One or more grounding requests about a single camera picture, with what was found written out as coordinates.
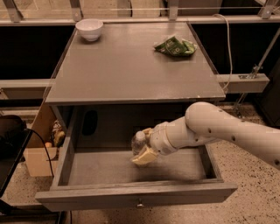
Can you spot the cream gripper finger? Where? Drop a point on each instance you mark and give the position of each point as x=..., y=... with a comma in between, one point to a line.
x=146, y=156
x=147, y=133

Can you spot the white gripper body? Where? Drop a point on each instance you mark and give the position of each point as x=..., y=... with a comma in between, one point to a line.
x=160, y=140

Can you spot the clear plastic water bottle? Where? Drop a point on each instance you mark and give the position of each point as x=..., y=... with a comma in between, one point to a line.
x=138, y=141

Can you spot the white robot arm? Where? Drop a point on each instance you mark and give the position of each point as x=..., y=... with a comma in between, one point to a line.
x=204, y=123

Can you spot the grey open top drawer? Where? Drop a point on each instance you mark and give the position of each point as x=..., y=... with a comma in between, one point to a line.
x=95, y=171

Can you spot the grey wooden cabinet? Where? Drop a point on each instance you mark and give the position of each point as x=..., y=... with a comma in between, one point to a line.
x=119, y=84

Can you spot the green snack bag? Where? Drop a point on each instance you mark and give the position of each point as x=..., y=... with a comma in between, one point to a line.
x=177, y=48

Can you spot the toys in cardboard box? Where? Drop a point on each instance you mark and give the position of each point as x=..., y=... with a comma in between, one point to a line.
x=57, y=136

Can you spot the cardboard box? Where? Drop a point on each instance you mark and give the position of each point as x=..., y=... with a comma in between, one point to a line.
x=41, y=161

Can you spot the white ceramic bowl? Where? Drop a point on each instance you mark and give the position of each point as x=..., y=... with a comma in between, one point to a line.
x=90, y=29

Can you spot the black chair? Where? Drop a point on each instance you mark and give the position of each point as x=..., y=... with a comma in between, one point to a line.
x=14, y=137

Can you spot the metal railing frame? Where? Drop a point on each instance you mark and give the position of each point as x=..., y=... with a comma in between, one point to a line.
x=191, y=12

